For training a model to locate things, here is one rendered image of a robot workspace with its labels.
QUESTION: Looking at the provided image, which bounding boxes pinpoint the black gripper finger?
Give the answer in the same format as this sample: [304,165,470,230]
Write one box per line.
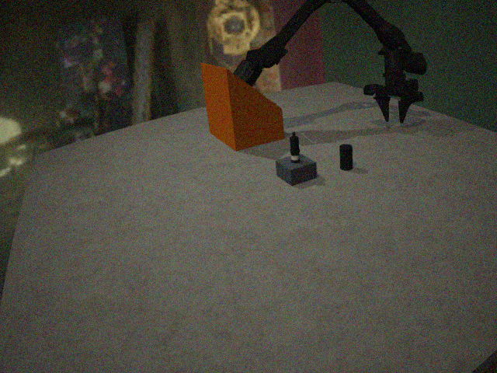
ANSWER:
[398,99,415,124]
[374,96,391,122]

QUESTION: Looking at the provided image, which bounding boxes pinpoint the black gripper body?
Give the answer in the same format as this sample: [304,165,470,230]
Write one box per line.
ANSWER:
[363,68,424,102]

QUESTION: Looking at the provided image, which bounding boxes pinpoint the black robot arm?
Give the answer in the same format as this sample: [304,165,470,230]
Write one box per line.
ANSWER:
[233,0,427,94]

